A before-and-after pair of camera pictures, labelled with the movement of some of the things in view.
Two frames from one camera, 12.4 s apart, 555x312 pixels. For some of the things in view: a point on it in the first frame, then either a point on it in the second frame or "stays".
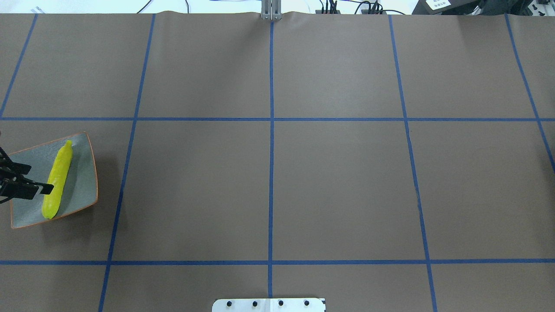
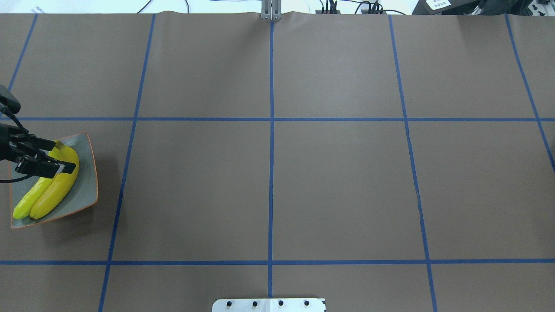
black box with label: [445, 7] stays
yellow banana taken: [50, 200] → [24, 209]
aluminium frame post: [271, 10] stays
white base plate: [268, 305] stays
